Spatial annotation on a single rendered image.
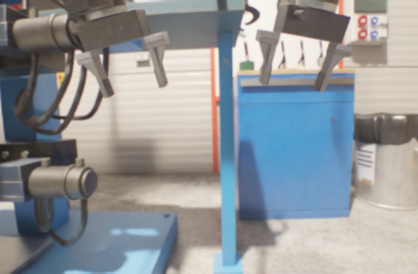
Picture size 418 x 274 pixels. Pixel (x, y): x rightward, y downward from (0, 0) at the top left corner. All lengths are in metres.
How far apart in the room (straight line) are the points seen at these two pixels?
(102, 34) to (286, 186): 1.29
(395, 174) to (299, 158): 0.70
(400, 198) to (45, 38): 2.07
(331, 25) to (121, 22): 0.39
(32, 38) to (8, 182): 0.44
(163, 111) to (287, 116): 1.59
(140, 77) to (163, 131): 0.67
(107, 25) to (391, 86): 3.06
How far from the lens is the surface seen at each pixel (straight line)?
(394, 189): 1.93
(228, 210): 0.99
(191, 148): 2.59
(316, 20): 0.49
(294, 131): 1.43
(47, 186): 0.83
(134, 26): 0.46
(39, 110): 1.29
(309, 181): 1.52
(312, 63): 2.76
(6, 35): 0.88
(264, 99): 1.38
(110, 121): 2.85
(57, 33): 0.80
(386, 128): 1.79
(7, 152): 1.07
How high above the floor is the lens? 0.69
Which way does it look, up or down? 6 degrees down
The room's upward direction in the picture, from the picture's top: 2 degrees counter-clockwise
